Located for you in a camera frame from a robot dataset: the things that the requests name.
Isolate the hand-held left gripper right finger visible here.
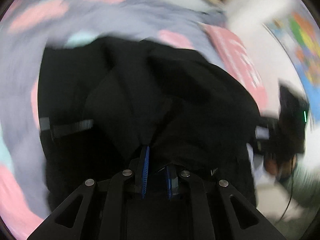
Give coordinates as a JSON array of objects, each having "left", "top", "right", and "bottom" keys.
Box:
[{"left": 166, "top": 164, "right": 287, "bottom": 240}]

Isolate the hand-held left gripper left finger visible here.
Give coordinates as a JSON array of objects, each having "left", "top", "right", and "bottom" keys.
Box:
[{"left": 26, "top": 144, "right": 151, "bottom": 240}]

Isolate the black hooded jacket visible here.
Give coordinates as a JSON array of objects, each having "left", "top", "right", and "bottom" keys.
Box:
[{"left": 37, "top": 36, "right": 262, "bottom": 240}]

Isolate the person's right forearm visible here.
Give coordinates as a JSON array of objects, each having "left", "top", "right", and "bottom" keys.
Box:
[{"left": 276, "top": 164, "right": 320, "bottom": 222}]

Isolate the person's right hand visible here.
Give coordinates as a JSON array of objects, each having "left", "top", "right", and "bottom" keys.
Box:
[{"left": 264, "top": 154, "right": 297, "bottom": 182}]

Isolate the white bed sheet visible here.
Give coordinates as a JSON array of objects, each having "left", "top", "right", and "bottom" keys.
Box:
[{"left": 246, "top": 142, "right": 300, "bottom": 233}]

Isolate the colourful play mat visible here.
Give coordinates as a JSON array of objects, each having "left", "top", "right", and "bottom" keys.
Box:
[{"left": 264, "top": 10, "right": 320, "bottom": 97}]

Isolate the pink printed sheet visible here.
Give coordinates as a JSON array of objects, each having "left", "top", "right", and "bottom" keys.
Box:
[{"left": 199, "top": 22, "right": 268, "bottom": 117}]

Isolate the grey pillow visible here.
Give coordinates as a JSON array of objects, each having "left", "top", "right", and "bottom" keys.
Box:
[{"left": 202, "top": 9, "right": 229, "bottom": 28}]

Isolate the grey floral blanket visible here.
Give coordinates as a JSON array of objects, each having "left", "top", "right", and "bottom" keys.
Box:
[{"left": 0, "top": 0, "right": 225, "bottom": 238}]

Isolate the black cable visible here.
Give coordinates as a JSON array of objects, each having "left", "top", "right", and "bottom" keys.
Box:
[{"left": 276, "top": 155, "right": 297, "bottom": 222}]

